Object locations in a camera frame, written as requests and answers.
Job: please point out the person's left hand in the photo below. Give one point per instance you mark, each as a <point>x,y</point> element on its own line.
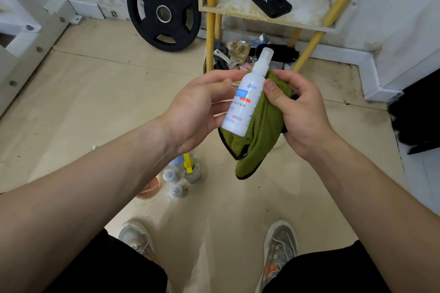
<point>192,114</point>

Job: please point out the person's right hand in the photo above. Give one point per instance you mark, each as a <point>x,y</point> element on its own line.
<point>306,121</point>

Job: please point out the green microfibre cloth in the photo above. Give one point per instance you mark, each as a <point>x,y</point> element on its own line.
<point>264,131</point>

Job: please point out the small white bottle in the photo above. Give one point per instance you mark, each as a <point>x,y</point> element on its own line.
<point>177,190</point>
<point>170,175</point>
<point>242,110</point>

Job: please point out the pale blue bottle white sprayer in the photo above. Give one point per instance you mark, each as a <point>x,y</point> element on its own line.
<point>176,161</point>

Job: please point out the clear bottle yellow green sprayer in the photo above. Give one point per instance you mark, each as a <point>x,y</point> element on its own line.
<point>195,174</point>

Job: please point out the orange spray bottle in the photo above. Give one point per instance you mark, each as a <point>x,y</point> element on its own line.
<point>151,188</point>

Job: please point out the white shelf yellow poles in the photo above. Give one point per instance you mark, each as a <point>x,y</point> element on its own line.
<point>309,4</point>

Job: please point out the person's right forearm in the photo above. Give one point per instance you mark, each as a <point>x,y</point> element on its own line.
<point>385,213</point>

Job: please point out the person's left forearm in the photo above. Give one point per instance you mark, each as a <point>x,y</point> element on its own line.
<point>75,210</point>

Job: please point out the person's right grey shoe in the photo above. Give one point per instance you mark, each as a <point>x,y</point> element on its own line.
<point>278,248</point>

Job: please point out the person's grey shoe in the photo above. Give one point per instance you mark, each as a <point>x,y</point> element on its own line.
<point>136,238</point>
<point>278,248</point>

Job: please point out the person's left grey shoe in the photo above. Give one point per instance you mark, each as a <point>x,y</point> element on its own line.
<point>136,238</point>

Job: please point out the black clip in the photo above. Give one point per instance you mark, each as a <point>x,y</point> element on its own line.
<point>220,65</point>

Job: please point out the white plastic scoop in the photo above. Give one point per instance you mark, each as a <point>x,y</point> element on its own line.
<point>223,57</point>

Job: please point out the tan fuzzy glove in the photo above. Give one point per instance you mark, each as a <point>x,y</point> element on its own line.
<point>238,50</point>

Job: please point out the blue white packet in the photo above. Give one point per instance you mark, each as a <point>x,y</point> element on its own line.
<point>259,39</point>

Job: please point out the black weight plate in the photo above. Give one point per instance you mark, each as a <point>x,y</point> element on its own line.
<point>144,11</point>

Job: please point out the black shorts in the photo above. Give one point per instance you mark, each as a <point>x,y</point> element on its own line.
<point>103,268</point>

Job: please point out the white metal rack frame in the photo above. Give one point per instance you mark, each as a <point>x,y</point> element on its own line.
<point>17,52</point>

